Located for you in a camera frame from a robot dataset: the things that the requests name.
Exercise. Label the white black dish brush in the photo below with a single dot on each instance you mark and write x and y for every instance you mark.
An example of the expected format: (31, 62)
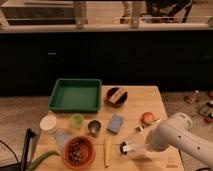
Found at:
(126, 148)

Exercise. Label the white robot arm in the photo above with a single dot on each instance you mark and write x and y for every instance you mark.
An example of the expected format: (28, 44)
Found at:
(175, 131)

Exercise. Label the green plastic tray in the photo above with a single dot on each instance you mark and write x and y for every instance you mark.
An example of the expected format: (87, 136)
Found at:
(76, 96)

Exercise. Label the dark brown bowl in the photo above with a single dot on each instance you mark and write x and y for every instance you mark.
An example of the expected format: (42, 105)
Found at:
(120, 102)

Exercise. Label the tan sponge block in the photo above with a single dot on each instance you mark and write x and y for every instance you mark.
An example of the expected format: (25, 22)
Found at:
(117, 95)

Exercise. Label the blue sponge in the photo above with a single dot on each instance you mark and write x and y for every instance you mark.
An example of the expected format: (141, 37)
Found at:
(115, 123)

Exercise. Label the small metal cup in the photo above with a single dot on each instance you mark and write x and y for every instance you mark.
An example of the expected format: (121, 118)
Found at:
(94, 128)

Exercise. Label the green plastic cup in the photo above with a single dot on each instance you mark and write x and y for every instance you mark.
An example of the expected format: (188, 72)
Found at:
(76, 121)

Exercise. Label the red apple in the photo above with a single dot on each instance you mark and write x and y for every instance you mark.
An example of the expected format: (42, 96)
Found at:
(147, 118)

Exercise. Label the small black clip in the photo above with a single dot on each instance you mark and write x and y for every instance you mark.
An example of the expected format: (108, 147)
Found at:
(139, 128)

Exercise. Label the clear plastic bag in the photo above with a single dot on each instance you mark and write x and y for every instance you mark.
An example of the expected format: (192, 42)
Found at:
(62, 138)

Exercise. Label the white round container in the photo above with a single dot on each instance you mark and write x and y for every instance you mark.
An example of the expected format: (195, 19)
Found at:
(48, 124)

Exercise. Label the orange bowl with beans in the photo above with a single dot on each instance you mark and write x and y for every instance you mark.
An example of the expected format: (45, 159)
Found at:
(78, 153)

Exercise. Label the black stand pole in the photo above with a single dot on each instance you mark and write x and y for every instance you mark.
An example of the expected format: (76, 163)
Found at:
(28, 136)

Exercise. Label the green cucumber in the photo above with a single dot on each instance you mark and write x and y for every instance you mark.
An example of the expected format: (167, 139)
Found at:
(40, 159)

